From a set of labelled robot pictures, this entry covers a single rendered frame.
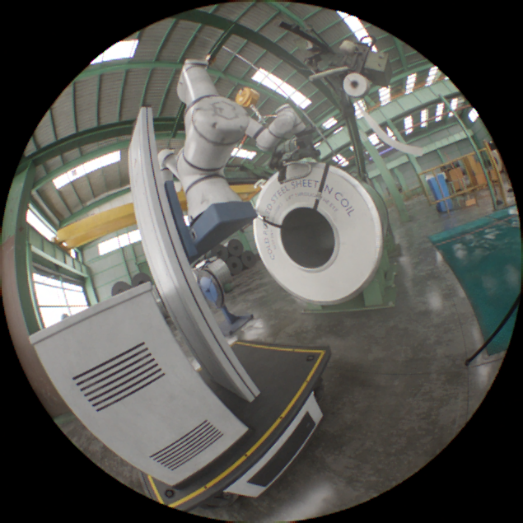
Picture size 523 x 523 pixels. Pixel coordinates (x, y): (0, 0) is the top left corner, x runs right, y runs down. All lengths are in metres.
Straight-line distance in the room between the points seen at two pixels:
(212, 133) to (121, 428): 0.68
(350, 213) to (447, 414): 1.21
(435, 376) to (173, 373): 1.01
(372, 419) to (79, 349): 0.96
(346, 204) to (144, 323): 1.13
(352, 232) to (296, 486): 1.36
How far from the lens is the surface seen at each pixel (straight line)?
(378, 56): 1.29
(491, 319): 1.30
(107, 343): 0.37
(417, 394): 0.92
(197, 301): 0.50
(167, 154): 1.28
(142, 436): 0.47
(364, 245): 1.13
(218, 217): 0.42
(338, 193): 1.13
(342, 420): 0.88
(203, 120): 0.42
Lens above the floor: 0.80
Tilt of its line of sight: 2 degrees down
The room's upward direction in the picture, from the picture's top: 24 degrees counter-clockwise
